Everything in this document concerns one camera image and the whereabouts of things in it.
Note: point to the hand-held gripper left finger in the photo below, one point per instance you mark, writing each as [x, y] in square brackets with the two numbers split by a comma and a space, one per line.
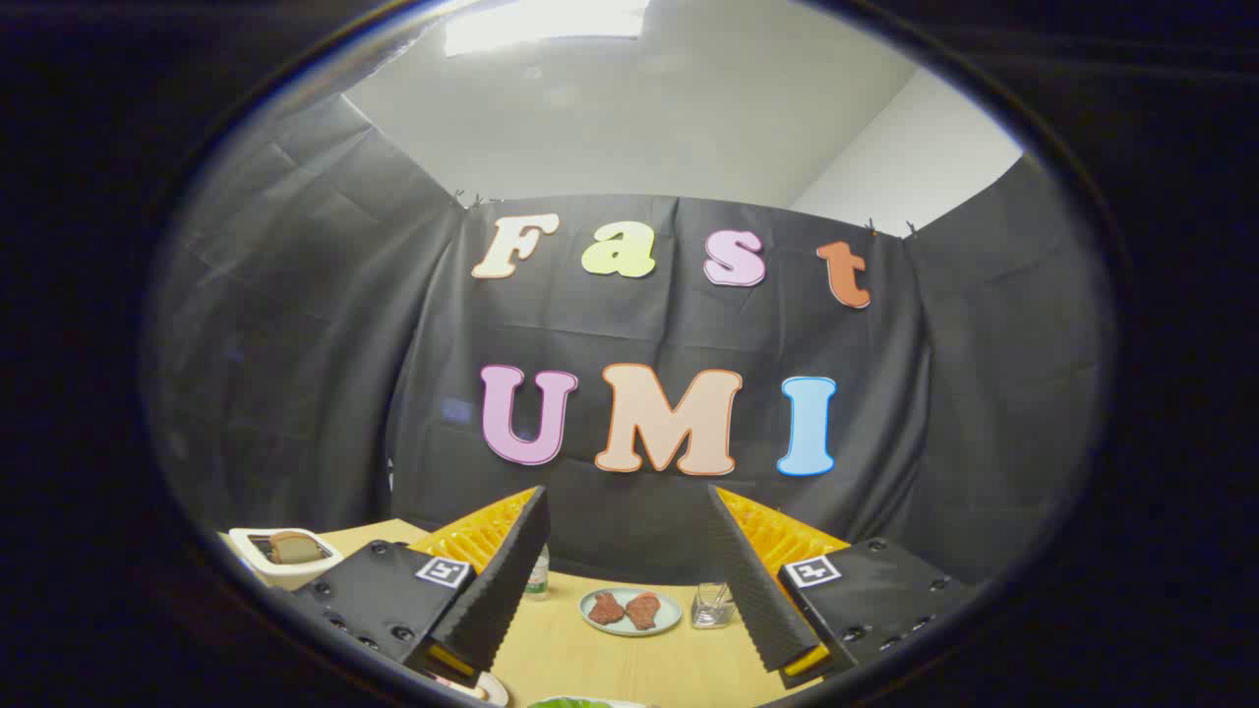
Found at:
[507, 580]

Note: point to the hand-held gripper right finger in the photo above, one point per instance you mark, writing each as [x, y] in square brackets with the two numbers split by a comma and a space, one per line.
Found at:
[752, 590]

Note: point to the green lettuce leaf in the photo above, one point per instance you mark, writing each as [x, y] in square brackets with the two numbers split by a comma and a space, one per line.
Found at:
[570, 703]

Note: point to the plain bread slice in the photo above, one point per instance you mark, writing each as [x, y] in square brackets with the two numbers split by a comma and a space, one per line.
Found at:
[293, 547]

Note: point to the clear plastic water bottle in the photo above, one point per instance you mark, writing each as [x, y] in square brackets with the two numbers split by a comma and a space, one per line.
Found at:
[537, 580]

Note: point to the clear glass cup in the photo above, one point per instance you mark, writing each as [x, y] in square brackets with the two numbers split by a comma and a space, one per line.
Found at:
[710, 610]

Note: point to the brown meat piece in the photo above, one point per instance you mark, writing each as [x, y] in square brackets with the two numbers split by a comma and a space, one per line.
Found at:
[643, 611]
[606, 609]

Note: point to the grey round plate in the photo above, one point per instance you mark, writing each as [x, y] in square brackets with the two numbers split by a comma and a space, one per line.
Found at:
[494, 688]

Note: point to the light blue round plate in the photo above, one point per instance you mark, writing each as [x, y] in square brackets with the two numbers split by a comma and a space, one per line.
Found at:
[629, 630]

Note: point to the white toaster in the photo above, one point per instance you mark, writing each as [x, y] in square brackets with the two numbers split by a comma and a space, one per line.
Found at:
[295, 572]

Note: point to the black backdrop cloth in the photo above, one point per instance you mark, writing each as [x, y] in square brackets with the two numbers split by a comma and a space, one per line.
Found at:
[344, 344]

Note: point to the ceiling light panel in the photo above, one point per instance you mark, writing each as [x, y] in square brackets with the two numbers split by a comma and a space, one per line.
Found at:
[541, 25]

